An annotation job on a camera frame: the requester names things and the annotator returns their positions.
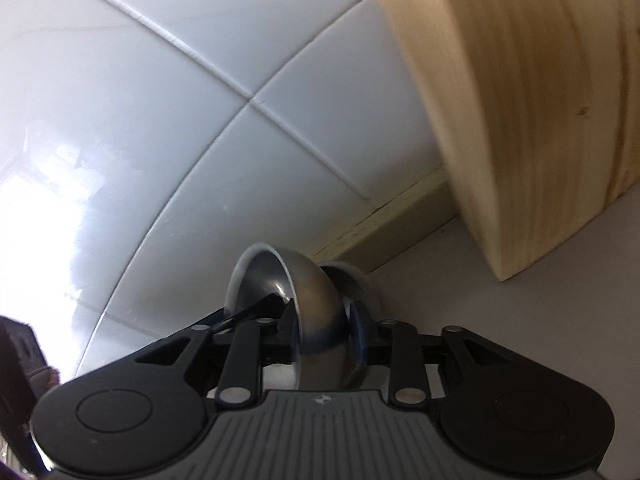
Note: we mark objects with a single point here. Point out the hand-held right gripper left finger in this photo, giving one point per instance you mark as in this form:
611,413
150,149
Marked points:
287,327

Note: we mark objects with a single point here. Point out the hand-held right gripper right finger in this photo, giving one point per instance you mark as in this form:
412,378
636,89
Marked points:
358,332

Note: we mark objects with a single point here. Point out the wooden knife block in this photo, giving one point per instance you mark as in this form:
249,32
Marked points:
525,110

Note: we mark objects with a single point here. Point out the stainless steel bowl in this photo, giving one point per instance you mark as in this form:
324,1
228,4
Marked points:
371,291
317,305

